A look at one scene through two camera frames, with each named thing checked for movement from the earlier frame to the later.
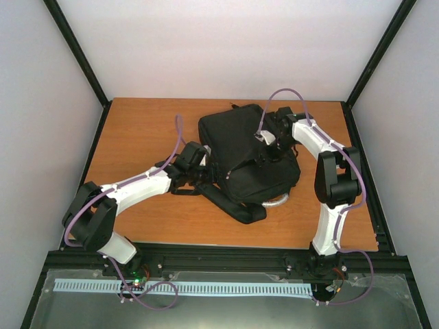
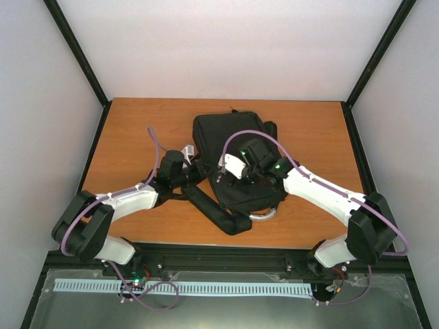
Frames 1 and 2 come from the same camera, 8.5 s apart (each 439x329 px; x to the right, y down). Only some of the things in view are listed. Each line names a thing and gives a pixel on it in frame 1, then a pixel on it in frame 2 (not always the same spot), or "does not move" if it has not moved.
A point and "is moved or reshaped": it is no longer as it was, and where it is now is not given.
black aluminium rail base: (234, 258) does not move
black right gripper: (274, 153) → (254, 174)
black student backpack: (249, 175) is moved or reshaped
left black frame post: (64, 28) does not move
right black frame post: (387, 39) does not move
